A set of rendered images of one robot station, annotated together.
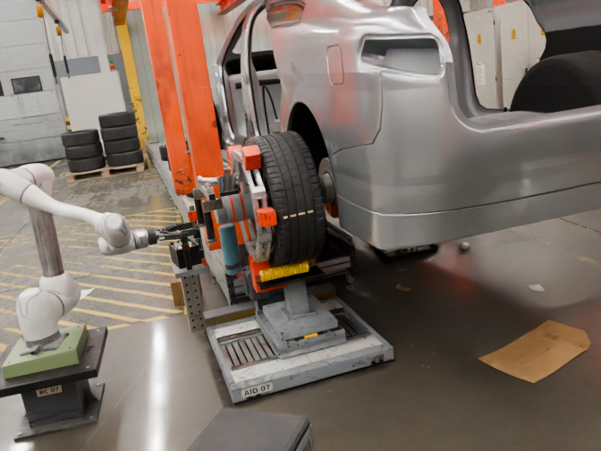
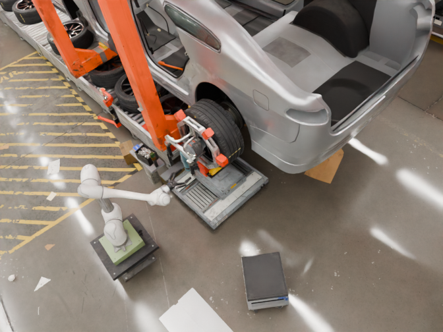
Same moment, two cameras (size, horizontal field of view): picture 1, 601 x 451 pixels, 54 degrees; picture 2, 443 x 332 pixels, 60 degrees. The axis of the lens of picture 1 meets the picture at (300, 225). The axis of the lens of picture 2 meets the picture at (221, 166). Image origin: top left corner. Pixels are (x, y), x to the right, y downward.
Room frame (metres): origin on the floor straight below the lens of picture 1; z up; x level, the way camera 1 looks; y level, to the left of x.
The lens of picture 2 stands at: (0.48, 0.87, 3.50)
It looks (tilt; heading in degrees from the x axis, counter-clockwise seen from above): 51 degrees down; 341
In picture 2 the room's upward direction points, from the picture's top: 11 degrees counter-clockwise
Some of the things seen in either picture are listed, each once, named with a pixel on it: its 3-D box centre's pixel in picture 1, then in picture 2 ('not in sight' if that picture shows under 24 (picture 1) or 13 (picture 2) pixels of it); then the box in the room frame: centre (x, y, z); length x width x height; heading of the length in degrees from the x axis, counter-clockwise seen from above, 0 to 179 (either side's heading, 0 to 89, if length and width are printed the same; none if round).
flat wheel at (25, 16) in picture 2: not in sight; (33, 8); (7.89, 1.25, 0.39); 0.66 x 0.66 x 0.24
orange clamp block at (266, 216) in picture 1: (266, 216); (221, 160); (2.59, 0.15, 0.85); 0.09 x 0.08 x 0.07; 15
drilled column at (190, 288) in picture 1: (191, 295); (150, 168); (3.43, 0.72, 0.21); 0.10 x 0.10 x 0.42; 15
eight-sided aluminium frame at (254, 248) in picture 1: (249, 205); (198, 143); (2.89, 0.24, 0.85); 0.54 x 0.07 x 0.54; 15
